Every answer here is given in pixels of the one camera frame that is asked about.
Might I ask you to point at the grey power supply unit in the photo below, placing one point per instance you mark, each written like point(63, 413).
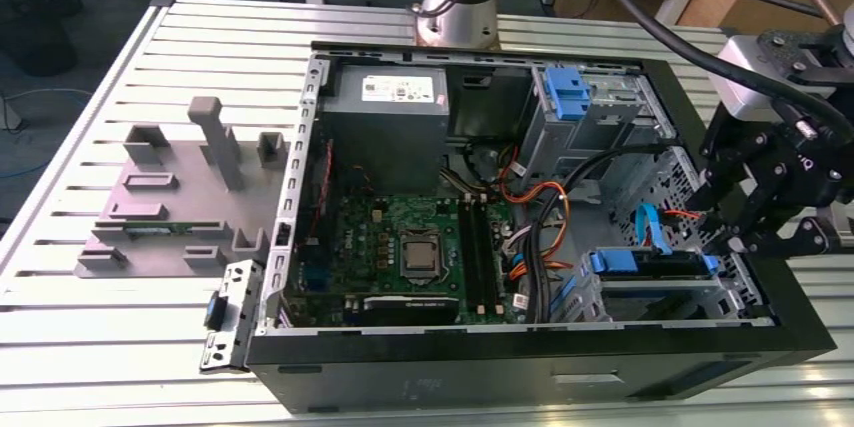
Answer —
point(387, 147)

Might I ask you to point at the silver CPU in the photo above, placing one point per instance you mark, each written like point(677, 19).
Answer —
point(422, 254)

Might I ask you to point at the silver drive cage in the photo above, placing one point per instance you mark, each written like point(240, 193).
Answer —
point(600, 142)

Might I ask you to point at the black PC case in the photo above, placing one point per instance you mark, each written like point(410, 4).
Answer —
point(467, 377)

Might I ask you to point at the blue VGA connector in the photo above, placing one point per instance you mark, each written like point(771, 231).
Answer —
point(215, 309)

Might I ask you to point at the black bin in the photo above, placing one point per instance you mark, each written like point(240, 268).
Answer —
point(40, 42)

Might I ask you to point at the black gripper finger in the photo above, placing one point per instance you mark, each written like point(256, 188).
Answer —
point(761, 239)
point(730, 144)

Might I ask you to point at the hard disk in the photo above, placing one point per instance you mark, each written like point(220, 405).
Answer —
point(616, 262)

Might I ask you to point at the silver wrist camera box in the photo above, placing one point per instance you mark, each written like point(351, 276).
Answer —
point(741, 62)

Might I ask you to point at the green motherboard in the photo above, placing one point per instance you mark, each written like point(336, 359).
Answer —
point(374, 227)

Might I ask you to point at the silver rear latch bracket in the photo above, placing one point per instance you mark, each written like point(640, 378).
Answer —
point(234, 347)

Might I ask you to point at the grey parts rack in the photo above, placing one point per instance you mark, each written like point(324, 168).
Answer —
point(200, 207)

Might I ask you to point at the green RAM stick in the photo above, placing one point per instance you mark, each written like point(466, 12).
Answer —
point(153, 229)

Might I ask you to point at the black graphics card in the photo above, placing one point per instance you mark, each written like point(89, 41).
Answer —
point(407, 309)

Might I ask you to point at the CPU socket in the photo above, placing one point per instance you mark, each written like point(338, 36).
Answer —
point(427, 275)

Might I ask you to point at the black RAM slot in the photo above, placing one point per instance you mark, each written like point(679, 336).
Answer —
point(488, 257)

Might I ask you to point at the blue drive cage latch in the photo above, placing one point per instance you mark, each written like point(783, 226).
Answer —
point(566, 92)

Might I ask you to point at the metal disk bay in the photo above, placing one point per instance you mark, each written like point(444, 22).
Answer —
point(667, 287)

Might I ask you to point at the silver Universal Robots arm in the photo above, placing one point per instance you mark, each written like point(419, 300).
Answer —
point(460, 22)

